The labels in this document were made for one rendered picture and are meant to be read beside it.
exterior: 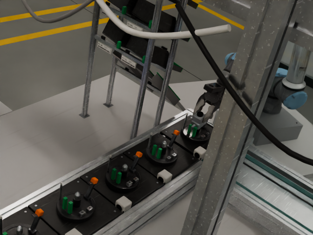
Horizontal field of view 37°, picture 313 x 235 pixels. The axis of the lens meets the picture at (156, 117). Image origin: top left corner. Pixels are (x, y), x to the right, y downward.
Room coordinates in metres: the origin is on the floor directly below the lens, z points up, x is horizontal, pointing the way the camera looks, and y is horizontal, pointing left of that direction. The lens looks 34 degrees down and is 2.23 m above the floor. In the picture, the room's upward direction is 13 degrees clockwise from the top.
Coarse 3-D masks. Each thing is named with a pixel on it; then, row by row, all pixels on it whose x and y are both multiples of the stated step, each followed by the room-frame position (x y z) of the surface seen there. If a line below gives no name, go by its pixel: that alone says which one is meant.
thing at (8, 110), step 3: (0, 102) 1.91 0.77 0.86; (0, 105) 1.88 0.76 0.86; (3, 105) 1.88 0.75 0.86; (0, 108) 1.86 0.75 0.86; (3, 108) 1.86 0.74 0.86; (6, 108) 1.87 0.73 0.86; (9, 108) 1.87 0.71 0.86; (0, 111) 1.83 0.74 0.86; (3, 111) 1.84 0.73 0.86; (6, 111) 1.84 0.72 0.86; (9, 111) 1.85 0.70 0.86; (0, 114) 1.81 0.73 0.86; (3, 114) 1.81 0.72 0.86
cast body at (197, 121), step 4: (200, 112) 1.83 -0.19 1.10; (196, 116) 1.82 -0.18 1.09; (200, 116) 1.81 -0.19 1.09; (204, 116) 1.82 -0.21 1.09; (192, 120) 1.82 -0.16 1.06; (196, 120) 1.81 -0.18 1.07; (200, 120) 1.80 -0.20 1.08; (192, 124) 1.82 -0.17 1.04; (196, 124) 1.80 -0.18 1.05; (200, 124) 1.81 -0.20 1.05; (192, 128) 1.79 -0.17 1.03
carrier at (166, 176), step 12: (144, 144) 1.68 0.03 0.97; (156, 144) 1.67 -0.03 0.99; (168, 144) 1.72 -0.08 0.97; (132, 156) 1.58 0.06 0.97; (144, 156) 1.60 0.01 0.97; (156, 156) 1.58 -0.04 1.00; (168, 156) 1.59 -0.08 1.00; (180, 156) 1.65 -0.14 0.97; (192, 156) 1.67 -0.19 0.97; (144, 168) 1.52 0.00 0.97; (156, 168) 1.53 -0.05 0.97; (168, 168) 1.55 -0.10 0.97; (180, 168) 1.57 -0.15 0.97; (168, 180) 1.48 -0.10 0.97
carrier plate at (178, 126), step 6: (180, 120) 1.93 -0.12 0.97; (186, 120) 1.94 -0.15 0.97; (174, 126) 1.87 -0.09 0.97; (180, 126) 1.88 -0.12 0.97; (162, 132) 1.80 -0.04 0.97; (168, 132) 1.81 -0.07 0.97; (180, 132) 1.83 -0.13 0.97; (168, 138) 1.78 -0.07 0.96; (180, 138) 1.78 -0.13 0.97; (180, 144) 1.74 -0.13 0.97; (186, 144) 1.75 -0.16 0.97; (192, 144) 1.76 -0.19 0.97; (198, 144) 1.77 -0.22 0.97; (204, 144) 1.78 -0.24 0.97; (186, 150) 1.72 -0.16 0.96; (192, 150) 1.71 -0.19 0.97
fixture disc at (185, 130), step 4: (188, 124) 1.88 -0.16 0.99; (184, 128) 1.84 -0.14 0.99; (184, 132) 1.81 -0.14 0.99; (192, 132) 1.82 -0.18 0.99; (200, 132) 1.84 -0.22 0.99; (204, 132) 1.84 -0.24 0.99; (184, 136) 1.79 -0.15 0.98; (188, 136) 1.79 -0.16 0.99; (196, 136) 1.80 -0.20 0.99; (200, 136) 1.81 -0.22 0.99; (188, 140) 1.78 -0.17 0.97; (192, 140) 1.77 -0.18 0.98; (196, 140) 1.77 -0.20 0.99; (200, 140) 1.77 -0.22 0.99; (204, 140) 1.78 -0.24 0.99; (208, 140) 1.80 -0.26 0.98
